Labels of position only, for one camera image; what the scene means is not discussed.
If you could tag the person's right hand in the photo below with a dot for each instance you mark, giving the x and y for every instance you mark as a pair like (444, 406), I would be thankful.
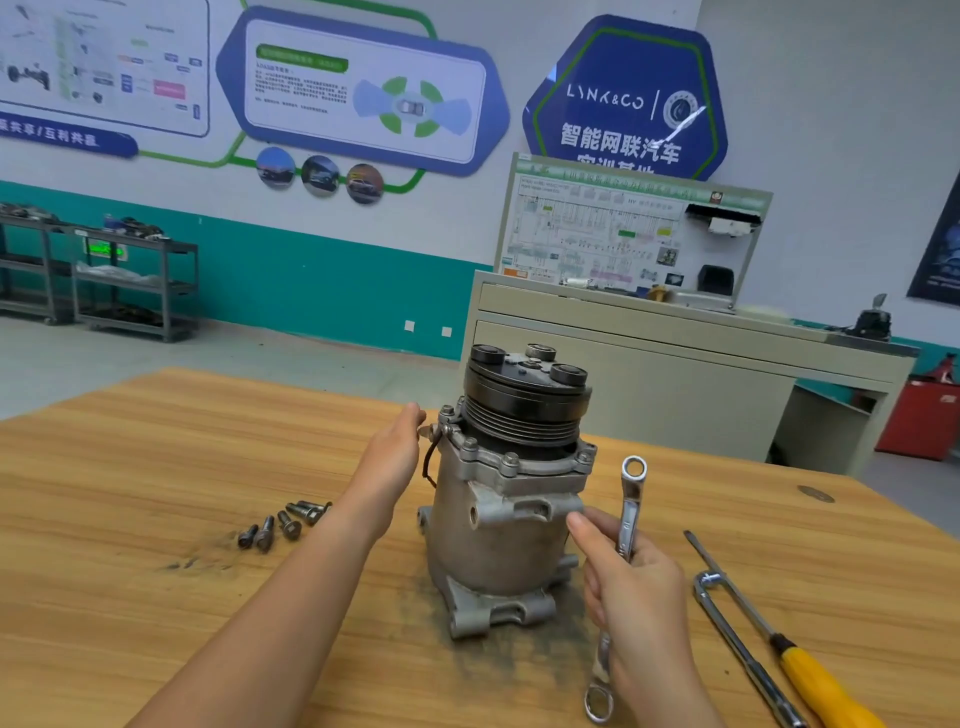
(638, 615)

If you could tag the round photo wall decal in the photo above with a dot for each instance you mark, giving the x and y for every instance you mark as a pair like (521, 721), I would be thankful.
(320, 176)
(365, 183)
(276, 167)

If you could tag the white infographic wall panel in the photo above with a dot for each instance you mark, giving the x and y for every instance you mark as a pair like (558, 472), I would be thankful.
(90, 60)

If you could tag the red cabinet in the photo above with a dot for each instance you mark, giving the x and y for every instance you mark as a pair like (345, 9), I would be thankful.
(918, 420)

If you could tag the beige workbench cabinet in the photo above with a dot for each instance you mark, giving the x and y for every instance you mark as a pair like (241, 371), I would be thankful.
(660, 368)

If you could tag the blue hexagon wall sign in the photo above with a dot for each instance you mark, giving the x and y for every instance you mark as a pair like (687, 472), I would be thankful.
(615, 90)

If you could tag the dark round table grommet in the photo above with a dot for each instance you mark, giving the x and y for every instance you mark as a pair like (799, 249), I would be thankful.
(816, 492)

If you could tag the dark wall poster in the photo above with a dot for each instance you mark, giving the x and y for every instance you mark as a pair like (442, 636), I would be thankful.
(941, 240)

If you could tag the grey metal shelf cart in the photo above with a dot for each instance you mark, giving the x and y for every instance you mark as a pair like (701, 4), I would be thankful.
(33, 270)
(135, 285)

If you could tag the silver combination wrench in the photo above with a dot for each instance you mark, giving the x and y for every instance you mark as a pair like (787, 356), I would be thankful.
(629, 503)

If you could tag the silver L-shaped socket wrench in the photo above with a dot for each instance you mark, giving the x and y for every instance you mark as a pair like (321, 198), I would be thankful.
(735, 645)

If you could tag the grey metal compressor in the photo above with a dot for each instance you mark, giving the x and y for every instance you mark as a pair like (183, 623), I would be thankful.
(503, 495)

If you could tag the small black device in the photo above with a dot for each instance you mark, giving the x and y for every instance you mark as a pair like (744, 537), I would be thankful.
(872, 321)

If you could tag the blue rounded infographic panel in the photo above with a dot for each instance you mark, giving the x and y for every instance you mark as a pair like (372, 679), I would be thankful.
(300, 90)

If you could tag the white wiring display board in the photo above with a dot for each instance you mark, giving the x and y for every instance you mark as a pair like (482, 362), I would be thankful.
(585, 233)

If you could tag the person's left hand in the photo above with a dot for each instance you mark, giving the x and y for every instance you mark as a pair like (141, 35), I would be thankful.
(387, 473)

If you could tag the person's left forearm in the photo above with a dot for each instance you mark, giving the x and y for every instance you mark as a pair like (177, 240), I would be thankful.
(255, 630)

